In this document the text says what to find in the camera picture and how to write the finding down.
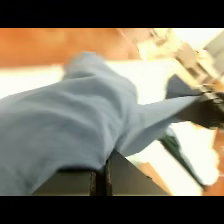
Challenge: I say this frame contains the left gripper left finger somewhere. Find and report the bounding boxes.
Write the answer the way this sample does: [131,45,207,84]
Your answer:
[31,169,98,197]

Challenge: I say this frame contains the blue shirt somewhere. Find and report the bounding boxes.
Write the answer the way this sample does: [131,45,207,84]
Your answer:
[0,51,205,197]

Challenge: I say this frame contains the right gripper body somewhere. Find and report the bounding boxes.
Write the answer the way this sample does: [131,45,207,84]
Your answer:
[179,90,224,131]

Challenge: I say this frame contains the dark green garment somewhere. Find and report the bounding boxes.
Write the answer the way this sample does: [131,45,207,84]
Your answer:
[159,127,208,188]

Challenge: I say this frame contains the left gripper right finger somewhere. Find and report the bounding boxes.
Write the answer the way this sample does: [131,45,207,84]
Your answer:
[104,149,171,197]

